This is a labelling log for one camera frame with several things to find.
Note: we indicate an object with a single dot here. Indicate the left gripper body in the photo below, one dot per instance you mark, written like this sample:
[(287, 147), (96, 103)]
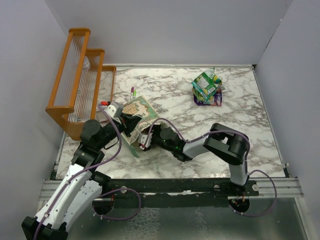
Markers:
[(111, 133)]

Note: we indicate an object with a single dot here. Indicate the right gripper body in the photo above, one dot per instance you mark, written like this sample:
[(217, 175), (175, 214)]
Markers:
[(157, 140)]

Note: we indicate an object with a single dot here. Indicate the green paper bag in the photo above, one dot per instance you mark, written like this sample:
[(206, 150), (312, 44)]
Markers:
[(131, 151)]

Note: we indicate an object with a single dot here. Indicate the teal snack packet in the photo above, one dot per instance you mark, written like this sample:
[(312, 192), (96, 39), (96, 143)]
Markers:
[(217, 91)]

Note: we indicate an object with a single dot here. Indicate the purple snack packet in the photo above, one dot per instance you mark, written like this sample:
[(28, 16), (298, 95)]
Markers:
[(216, 101)]

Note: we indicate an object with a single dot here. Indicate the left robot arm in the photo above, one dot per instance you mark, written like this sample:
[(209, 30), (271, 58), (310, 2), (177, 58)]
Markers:
[(81, 184)]

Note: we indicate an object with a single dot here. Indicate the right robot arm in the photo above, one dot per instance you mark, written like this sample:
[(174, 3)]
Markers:
[(229, 145)]

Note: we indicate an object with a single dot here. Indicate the green pink pen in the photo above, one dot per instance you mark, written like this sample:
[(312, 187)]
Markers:
[(133, 93)]

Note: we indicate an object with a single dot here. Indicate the orange wooden rack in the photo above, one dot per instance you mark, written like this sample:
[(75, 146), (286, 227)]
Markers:
[(74, 96)]

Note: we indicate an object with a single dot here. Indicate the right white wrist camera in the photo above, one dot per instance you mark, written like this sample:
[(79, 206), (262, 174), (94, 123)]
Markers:
[(144, 141)]

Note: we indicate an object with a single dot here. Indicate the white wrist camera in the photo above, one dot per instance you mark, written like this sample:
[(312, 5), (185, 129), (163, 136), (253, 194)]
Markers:
[(144, 141), (112, 108)]

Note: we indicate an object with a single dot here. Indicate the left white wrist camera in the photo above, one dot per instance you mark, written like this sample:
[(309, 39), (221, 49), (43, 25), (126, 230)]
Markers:
[(112, 108)]

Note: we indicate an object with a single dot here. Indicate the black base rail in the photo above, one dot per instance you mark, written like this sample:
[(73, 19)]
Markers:
[(170, 192)]

